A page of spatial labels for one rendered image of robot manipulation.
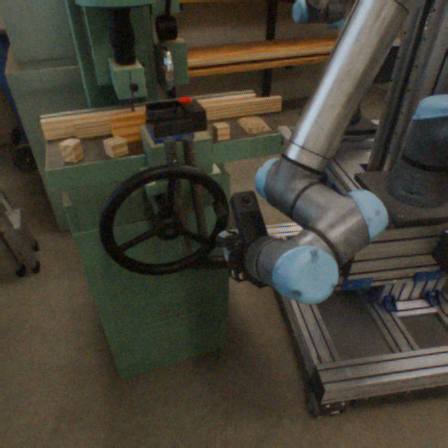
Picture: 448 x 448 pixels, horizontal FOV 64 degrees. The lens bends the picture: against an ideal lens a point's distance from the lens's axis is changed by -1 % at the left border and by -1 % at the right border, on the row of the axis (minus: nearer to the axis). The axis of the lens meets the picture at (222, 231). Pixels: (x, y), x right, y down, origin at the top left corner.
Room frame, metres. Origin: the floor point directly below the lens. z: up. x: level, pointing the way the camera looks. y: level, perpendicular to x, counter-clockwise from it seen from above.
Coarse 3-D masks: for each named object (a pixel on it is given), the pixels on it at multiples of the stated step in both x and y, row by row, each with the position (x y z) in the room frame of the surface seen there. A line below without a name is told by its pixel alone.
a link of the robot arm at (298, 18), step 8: (304, 0) 1.48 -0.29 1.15; (312, 0) 1.44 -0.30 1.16; (320, 0) 1.42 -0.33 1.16; (328, 0) 1.43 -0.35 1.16; (296, 8) 1.48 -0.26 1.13; (304, 8) 1.46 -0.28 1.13; (312, 8) 1.45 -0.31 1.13; (320, 8) 1.44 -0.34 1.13; (328, 8) 1.49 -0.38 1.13; (296, 16) 1.48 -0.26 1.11; (304, 16) 1.45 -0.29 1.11; (312, 16) 1.46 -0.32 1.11; (320, 16) 1.48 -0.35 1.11; (304, 24) 1.50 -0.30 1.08
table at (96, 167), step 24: (216, 120) 1.02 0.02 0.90; (264, 120) 1.02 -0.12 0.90; (48, 144) 0.86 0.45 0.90; (96, 144) 0.86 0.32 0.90; (216, 144) 0.87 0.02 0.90; (240, 144) 0.89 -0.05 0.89; (264, 144) 0.91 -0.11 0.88; (48, 168) 0.73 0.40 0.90; (72, 168) 0.74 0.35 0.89; (96, 168) 0.76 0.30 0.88; (120, 168) 0.78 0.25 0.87; (144, 168) 0.79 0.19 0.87; (216, 168) 0.79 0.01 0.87
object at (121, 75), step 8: (112, 64) 0.95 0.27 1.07; (120, 64) 0.95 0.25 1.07; (128, 64) 0.95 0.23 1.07; (136, 64) 0.95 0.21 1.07; (112, 72) 0.95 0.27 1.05; (120, 72) 0.90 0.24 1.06; (128, 72) 0.91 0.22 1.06; (136, 72) 0.92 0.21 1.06; (144, 72) 0.94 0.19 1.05; (112, 80) 1.00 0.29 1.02; (120, 80) 0.90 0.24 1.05; (128, 80) 0.91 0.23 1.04; (136, 80) 0.92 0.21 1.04; (144, 80) 0.92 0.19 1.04; (120, 88) 0.90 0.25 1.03; (128, 88) 0.91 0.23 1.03; (144, 88) 0.92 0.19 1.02; (120, 96) 0.90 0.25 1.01; (128, 96) 0.91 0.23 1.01; (136, 96) 0.91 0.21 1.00
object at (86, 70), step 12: (72, 0) 1.10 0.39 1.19; (72, 12) 1.09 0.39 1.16; (144, 12) 1.16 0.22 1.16; (72, 24) 1.09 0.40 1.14; (144, 24) 1.16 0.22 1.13; (72, 36) 1.10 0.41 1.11; (84, 36) 1.10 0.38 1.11; (84, 48) 1.10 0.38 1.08; (84, 60) 1.09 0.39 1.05; (84, 72) 1.09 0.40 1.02; (156, 72) 1.17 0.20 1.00; (84, 84) 1.09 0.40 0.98; (156, 84) 1.16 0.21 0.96; (96, 96) 1.10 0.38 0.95; (108, 96) 1.11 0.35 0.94; (144, 96) 1.15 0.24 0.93; (156, 96) 1.16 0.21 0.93
